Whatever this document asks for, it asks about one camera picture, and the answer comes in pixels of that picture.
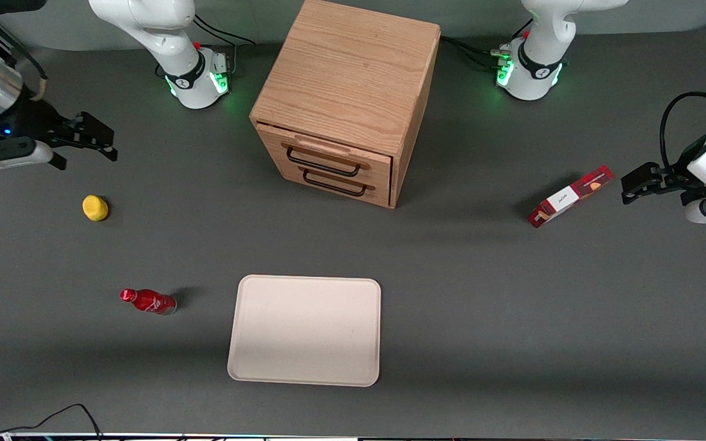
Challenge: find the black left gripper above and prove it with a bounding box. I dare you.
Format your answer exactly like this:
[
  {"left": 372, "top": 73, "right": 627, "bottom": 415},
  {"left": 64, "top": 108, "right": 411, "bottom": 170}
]
[{"left": 621, "top": 136, "right": 706, "bottom": 206}]

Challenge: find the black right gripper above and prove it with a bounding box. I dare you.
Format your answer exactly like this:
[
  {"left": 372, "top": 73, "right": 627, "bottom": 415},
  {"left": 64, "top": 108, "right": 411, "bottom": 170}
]
[{"left": 0, "top": 97, "right": 120, "bottom": 171}]

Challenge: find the wooden drawer with shallow tray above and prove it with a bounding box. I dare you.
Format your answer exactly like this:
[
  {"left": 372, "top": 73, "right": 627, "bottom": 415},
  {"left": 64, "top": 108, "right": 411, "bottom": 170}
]
[{"left": 256, "top": 122, "right": 393, "bottom": 186}]

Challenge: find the black metal drawer handle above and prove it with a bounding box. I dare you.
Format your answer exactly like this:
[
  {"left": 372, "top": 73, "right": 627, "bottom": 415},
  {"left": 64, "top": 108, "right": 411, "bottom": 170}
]
[
  {"left": 285, "top": 145, "right": 371, "bottom": 179},
  {"left": 302, "top": 170, "right": 368, "bottom": 198}
]

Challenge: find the wooden drawer cabinet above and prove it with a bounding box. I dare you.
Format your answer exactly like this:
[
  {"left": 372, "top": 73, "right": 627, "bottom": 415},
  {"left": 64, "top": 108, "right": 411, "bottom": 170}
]
[{"left": 249, "top": 0, "right": 441, "bottom": 209}]

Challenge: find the wooden drawer front panel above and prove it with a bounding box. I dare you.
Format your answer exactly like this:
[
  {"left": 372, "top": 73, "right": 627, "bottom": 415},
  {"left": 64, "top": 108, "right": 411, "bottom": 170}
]
[{"left": 278, "top": 164, "right": 392, "bottom": 208}]

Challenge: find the yellow lemon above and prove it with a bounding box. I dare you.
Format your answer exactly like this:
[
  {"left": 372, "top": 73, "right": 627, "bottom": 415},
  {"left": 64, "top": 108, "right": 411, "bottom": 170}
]
[{"left": 82, "top": 195, "right": 110, "bottom": 222}]

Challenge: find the red white snack box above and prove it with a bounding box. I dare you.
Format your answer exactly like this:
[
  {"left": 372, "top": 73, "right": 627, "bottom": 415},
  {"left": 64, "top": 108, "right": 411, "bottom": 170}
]
[{"left": 528, "top": 165, "right": 614, "bottom": 228}]

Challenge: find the red drink bottle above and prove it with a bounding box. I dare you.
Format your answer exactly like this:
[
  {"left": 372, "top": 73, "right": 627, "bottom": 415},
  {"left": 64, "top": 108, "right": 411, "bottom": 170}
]
[{"left": 120, "top": 288, "right": 178, "bottom": 316}]

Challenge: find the beige plastic tray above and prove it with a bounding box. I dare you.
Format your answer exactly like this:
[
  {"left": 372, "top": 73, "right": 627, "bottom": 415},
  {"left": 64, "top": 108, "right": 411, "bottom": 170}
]
[{"left": 227, "top": 274, "right": 382, "bottom": 388}]

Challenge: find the black looped cable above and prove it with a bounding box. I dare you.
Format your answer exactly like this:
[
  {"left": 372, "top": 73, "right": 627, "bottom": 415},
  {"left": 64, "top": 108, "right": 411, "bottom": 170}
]
[{"left": 659, "top": 91, "right": 706, "bottom": 173}]

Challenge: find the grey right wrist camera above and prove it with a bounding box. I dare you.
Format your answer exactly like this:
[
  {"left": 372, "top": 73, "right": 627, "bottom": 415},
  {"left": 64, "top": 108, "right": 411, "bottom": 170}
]
[{"left": 0, "top": 140, "right": 55, "bottom": 177}]

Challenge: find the black cable with tan band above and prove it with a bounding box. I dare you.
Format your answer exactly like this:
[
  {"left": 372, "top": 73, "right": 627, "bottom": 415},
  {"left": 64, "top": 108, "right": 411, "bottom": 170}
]
[{"left": 0, "top": 17, "right": 48, "bottom": 102}]

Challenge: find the black base cable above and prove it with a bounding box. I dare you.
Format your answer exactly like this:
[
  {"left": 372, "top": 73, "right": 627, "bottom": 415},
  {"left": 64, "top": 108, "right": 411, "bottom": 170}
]
[
  {"left": 194, "top": 9, "right": 257, "bottom": 75},
  {"left": 440, "top": 36, "right": 513, "bottom": 69}
]

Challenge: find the thin black cable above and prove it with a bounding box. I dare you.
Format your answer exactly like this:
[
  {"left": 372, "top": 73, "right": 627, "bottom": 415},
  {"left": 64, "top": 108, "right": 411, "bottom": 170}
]
[{"left": 0, "top": 404, "right": 104, "bottom": 441}]

